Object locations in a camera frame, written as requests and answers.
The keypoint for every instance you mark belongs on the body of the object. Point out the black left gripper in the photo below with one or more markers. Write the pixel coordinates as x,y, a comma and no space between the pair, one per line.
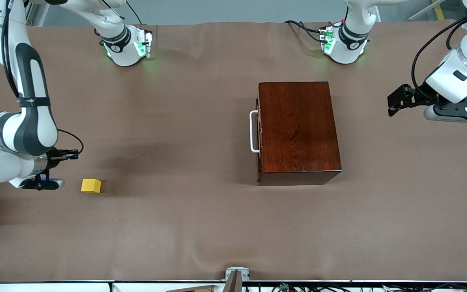
419,96

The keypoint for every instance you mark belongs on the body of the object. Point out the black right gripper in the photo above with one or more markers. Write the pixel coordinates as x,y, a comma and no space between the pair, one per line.
53,157

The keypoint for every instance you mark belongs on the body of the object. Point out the yellow block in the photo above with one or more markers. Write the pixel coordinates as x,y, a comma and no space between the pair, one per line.
91,186

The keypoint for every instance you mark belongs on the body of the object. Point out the light wood drawer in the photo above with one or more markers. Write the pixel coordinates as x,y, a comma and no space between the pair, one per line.
259,166

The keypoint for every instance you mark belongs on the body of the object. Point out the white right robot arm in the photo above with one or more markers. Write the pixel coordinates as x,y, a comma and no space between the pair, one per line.
34,121

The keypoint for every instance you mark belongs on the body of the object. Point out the grey metal bar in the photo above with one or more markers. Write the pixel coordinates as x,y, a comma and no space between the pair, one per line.
422,10

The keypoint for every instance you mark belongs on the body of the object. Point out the yellow floor tape strip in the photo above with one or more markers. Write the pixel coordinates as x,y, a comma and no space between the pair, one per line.
439,11

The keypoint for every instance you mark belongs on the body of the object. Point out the dark brown wooden cabinet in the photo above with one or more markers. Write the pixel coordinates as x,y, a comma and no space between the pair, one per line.
298,129

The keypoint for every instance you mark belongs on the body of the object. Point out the brown table cloth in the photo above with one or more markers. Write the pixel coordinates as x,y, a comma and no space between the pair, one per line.
176,227

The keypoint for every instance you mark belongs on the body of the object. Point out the brown cardboard piece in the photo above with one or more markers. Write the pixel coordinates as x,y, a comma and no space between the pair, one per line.
201,289

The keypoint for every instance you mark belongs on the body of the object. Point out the green connector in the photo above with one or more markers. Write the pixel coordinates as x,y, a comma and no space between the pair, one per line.
284,287

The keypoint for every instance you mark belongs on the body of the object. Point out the white table edge rail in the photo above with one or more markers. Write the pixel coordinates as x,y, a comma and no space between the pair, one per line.
34,287

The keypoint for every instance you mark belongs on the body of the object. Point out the aluminium frame profile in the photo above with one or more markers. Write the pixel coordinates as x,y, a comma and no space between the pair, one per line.
38,12

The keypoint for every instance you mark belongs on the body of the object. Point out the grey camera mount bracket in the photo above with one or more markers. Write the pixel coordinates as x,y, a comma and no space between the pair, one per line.
237,272

